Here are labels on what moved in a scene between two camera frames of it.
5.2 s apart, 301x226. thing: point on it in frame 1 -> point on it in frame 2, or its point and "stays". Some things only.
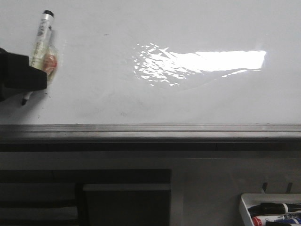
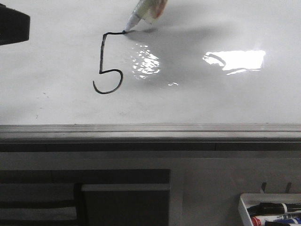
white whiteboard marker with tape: (44, 56) -> (148, 10)
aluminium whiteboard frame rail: (151, 137) stays
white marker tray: (247, 200) stays
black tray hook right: (289, 188) stays
